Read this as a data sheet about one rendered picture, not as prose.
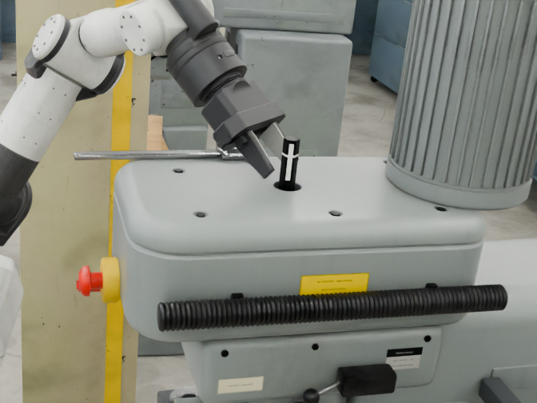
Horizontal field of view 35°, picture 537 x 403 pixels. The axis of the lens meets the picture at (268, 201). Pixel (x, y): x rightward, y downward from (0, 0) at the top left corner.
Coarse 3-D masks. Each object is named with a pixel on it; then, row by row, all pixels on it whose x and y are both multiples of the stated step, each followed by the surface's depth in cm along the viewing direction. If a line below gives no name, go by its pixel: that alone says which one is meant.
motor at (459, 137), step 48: (432, 0) 106; (480, 0) 101; (528, 0) 101; (432, 48) 107; (480, 48) 103; (528, 48) 103; (432, 96) 108; (480, 96) 105; (528, 96) 107; (432, 144) 110; (480, 144) 108; (528, 144) 110; (432, 192) 111; (480, 192) 110; (528, 192) 115
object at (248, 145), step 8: (240, 136) 109; (248, 136) 109; (256, 136) 110; (240, 144) 110; (248, 144) 110; (256, 144) 109; (240, 152) 111; (248, 152) 110; (256, 152) 109; (264, 152) 109; (248, 160) 111; (256, 160) 110; (264, 160) 109; (256, 168) 110; (264, 168) 109; (272, 168) 109; (264, 176) 110
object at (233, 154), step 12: (84, 156) 114; (96, 156) 114; (108, 156) 115; (120, 156) 115; (132, 156) 116; (144, 156) 116; (156, 156) 117; (168, 156) 117; (180, 156) 118; (192, 156) 118; (204, 156) 119; (216, 156) 119; (228, 156) 119; (240, 156) 120
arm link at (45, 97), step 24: (48, 24) 132; (48, 48) 129; (48, 72) 134; (120, 72) 136; (24, 96) 134; (48, 96) 134; (72, 96) 137; (96, 96) 139; (0, 120) 137; (24, 120) 134; (48, 120) 136; (24, 144) 135; (48, 144) 139
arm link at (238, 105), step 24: (216, 48) 111; (192, 72) 111; (216, 72) 110; (240, 72) 114; (192, 96) 112; (216, 96) 110; (240, 96) 111; (264, 96) 115; (216, 120) 111; (240, 120) 108; (264, 120) 111
